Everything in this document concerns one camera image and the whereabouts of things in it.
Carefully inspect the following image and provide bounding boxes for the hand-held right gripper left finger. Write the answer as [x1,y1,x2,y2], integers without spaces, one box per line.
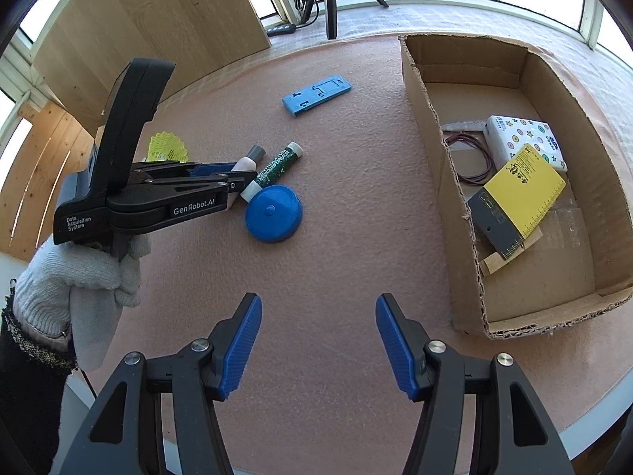
[58,293,263,475]

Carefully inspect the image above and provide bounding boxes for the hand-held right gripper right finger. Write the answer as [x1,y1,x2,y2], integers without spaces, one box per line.
[375,293,577,475]

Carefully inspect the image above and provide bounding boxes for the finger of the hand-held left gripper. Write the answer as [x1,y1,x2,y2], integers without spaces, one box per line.
[133,161,241,177]
[130,171,254,195]

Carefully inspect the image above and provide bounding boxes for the white tube grey cap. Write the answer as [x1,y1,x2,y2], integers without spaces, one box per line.
[230,143,268,175]

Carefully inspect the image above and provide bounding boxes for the yellow shuttlecock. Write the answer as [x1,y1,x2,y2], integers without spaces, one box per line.
[146,131,190,164]

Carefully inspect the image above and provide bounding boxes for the green tube white caps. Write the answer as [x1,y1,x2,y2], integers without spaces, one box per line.
[240,142,303,203]

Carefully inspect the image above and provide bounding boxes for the blue round tape measure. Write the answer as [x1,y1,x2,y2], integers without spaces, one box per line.
[244,184,303,244]

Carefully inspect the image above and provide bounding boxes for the wooden clothespin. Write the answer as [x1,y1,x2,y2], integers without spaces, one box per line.
[478,230,543,276]

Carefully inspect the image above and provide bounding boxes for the cardboard box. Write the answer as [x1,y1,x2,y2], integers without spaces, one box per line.
[398,34,633,340]

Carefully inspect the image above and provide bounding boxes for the purple rubber bands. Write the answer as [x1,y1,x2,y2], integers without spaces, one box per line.
[442,130,495,182]

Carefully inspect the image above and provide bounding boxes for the patterned tissue pack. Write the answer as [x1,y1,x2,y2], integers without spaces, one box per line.
[483,115,569,173]

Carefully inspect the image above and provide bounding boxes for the person's left forearm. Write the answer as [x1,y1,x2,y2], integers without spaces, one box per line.
[0,297,79,475]

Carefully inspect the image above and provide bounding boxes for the person's left hand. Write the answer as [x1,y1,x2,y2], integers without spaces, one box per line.
[12,234,152,372]

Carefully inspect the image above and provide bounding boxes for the pine wood panel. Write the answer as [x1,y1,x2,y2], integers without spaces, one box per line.
[0,101,107,260]

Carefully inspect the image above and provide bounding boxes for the large light wood board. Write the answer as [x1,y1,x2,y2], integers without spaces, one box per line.
[32,0,272,129]

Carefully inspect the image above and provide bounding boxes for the blue phone stand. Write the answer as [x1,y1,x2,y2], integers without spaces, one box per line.
[282,75,353,118]

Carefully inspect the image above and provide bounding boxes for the black tripod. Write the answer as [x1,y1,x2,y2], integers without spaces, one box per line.
[301,0,389,40]

